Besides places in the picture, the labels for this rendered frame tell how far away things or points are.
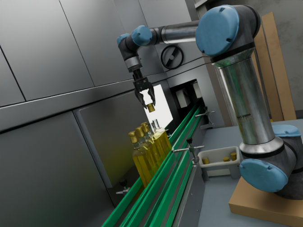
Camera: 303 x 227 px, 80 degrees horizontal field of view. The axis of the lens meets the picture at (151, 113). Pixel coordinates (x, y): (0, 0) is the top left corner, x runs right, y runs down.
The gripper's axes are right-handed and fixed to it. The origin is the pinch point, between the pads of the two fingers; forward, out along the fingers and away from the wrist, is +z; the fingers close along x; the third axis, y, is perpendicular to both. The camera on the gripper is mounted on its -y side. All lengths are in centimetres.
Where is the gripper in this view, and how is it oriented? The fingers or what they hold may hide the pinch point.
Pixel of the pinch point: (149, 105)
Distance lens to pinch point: 92.1
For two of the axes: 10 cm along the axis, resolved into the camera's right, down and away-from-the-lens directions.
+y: 0.4, 1.4, -9.9
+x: 9.3, -3.6, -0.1
